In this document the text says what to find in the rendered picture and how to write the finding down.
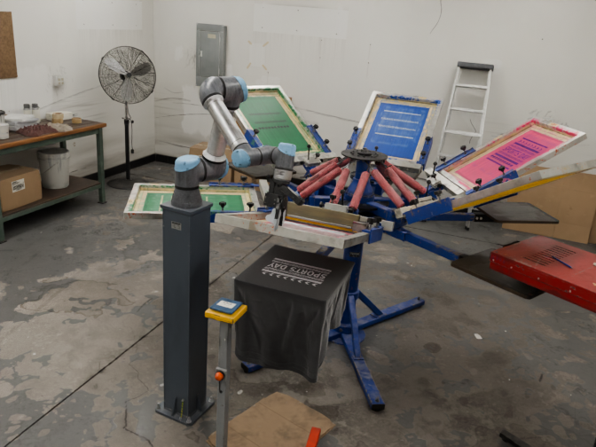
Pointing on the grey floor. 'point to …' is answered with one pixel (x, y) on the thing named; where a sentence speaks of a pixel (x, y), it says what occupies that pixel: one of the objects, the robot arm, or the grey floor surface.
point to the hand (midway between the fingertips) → (278, 228)
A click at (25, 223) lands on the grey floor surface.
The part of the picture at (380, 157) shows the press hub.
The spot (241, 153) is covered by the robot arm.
